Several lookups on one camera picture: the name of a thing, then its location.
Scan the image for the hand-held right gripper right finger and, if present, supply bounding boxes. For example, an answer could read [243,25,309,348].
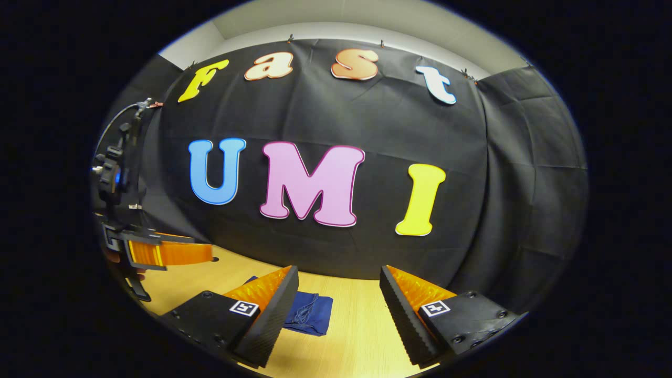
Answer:
[379,265,520,367]

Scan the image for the blue jeans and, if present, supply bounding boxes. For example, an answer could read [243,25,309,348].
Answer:
[244,276,334,337]

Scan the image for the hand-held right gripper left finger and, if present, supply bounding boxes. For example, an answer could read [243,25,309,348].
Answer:
[160,265,300,368]

